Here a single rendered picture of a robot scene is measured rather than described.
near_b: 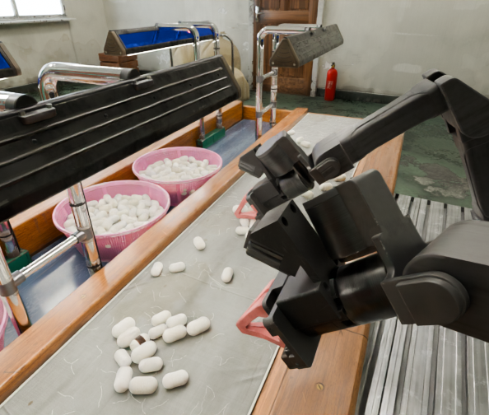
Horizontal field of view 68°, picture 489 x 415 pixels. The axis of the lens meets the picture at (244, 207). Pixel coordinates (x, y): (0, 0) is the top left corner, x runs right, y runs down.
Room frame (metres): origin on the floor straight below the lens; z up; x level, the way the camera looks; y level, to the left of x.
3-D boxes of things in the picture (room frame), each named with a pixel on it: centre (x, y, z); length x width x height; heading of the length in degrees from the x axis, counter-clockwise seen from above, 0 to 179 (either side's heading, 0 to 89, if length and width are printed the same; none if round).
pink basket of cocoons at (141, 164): (1.01, 0.20, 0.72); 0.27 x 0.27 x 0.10
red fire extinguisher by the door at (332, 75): (5.01, -1.16, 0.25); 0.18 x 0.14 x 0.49; 153
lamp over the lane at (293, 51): (1.28, -0.23, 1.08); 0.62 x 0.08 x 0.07; 156
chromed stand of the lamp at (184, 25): (1.48, 0.21, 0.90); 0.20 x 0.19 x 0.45; 156
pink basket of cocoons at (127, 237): (0.75, 0.31, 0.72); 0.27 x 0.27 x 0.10
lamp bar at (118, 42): (1.50, 0.29, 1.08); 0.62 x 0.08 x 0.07; 156
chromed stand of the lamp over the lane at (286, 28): (1.31, -0.15, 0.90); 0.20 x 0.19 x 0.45; 156
